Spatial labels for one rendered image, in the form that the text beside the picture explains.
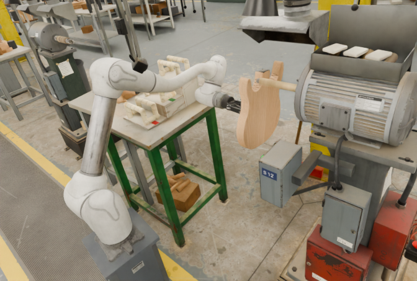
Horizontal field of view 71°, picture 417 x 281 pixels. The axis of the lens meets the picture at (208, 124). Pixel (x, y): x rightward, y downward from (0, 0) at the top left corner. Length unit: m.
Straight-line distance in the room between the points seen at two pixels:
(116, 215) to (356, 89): 1.05
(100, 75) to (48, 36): 1.82
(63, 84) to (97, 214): 2.15
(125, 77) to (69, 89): 2.11
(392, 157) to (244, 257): 1.31
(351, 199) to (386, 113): 0.36
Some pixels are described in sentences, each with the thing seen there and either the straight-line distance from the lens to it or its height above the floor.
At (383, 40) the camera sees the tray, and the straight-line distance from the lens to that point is 1.20.
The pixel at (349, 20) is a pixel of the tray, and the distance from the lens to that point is 1.21.
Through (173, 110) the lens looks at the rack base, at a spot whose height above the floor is 0.96.
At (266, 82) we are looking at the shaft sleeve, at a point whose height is 1.26.
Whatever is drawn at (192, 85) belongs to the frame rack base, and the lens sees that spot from 1.92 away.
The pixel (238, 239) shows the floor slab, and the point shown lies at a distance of 2.26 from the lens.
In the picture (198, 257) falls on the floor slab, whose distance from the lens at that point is 2.22.
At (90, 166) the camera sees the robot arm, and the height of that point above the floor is 1.02.
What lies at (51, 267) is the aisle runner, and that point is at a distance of 2.60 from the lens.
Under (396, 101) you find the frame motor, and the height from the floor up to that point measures 1.33.
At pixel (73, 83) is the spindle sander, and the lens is 3.34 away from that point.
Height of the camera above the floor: 1.82
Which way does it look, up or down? 32 degrees down
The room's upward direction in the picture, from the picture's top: 9 degrees counter-clockwise
